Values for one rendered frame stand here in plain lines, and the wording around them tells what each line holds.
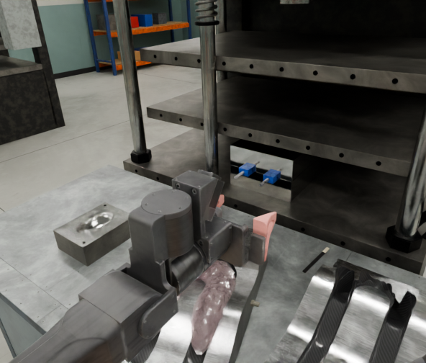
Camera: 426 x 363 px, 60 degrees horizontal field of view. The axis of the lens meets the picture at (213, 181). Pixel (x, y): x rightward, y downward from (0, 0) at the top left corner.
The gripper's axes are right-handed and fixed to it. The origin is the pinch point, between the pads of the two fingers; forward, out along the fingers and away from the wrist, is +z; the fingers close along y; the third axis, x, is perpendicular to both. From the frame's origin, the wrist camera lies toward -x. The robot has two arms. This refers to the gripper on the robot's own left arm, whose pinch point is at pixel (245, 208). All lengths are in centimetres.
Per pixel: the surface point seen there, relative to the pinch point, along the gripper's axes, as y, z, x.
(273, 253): 12, 38, 39
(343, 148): 5, 70, 14
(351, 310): -15.5, 17.0, 27.3
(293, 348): -8.6, 4.9, 31.3
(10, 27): 372, 160, -5
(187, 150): 87, 88, 39
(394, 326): -23.6, 17.8, 27.7
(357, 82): 4, 69, -7
